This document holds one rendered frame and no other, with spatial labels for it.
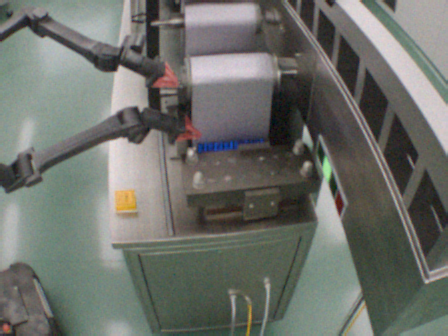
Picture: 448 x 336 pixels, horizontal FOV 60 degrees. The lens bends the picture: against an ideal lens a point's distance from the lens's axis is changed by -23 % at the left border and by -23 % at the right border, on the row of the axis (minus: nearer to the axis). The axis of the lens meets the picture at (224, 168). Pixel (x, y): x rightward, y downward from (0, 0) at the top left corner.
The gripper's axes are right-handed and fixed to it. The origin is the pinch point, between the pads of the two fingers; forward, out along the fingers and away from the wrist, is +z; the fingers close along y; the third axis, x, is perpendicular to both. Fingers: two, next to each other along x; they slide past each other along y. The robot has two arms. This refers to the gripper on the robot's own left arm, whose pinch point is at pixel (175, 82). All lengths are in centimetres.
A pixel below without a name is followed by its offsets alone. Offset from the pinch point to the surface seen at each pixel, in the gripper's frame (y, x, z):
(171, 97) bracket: -7.0, -9.0, 6.2
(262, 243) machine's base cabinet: 29, -18, 45
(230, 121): 4.1, -0.3, 21.0
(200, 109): 4.2, -1.6, 10.5
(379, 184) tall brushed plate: 59, 36, 19
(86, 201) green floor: -65, -131, 38
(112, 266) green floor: -18, -121, 49
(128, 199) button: 14.9, -36.0, 7.1
